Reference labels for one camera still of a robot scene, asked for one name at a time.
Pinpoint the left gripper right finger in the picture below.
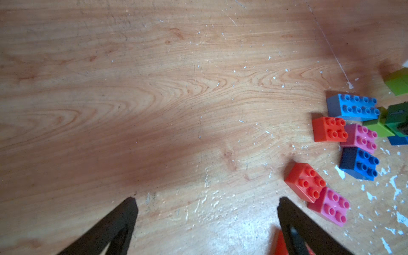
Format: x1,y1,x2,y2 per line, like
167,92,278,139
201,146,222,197
277,197,351,255

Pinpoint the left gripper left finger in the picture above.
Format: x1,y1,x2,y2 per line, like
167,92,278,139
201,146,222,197
59,197,138,255

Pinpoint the dark blue lego brick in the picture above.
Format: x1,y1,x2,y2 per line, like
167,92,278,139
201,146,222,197
339,147,380,181
387,136,408,146

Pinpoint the lime lego brick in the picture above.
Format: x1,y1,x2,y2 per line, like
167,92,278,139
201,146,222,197
363,107,395,138
384,68,408,96

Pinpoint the light blue long lego brick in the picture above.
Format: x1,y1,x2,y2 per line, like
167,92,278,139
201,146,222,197
326,93,380,122

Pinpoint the dark green lego brick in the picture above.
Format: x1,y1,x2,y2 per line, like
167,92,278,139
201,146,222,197
386,102,408,137

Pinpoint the lime lego brick top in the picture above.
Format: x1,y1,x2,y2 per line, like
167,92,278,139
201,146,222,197
384,68,408,96

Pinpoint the long red lego brick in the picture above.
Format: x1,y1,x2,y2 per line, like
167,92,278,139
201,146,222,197
270,229,316,255

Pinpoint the pink lego brick lower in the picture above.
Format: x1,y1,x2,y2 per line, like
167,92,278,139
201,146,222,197
307,187,350,227

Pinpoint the pink lego brick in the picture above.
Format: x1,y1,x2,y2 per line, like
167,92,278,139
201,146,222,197
340,124,378,154
307,187,350,227

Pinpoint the red lego brick lower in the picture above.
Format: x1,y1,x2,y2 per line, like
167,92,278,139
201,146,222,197
284,163,326,203

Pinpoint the red lego brick upper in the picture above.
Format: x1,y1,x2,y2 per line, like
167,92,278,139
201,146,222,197
312,117,349,142

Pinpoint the pink lego brick upper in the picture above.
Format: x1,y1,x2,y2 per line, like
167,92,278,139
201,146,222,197
340,124,378,154

